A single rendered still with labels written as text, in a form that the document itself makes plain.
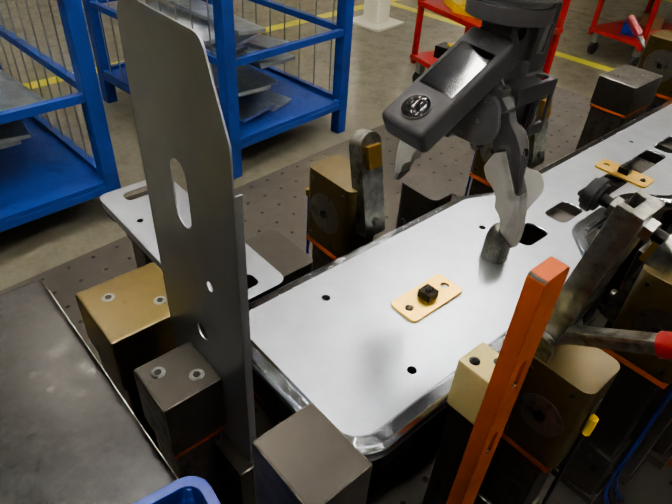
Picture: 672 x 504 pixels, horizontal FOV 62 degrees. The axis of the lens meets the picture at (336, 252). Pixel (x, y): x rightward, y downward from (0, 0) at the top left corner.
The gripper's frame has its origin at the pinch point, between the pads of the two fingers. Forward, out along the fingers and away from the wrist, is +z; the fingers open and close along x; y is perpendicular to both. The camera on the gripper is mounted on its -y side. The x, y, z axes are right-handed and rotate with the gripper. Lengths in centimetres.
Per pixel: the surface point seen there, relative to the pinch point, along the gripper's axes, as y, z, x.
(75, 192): 14, 91, 176
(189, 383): -28.9, 4.5, -0.1
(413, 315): -3.1, 11.2, -1.0
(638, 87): 77, 6, 13
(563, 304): -1.9, 0.4, -14.5
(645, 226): -1.2, -8.9, -17.3
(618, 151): 54, 9, 4
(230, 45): 86, 44, 176
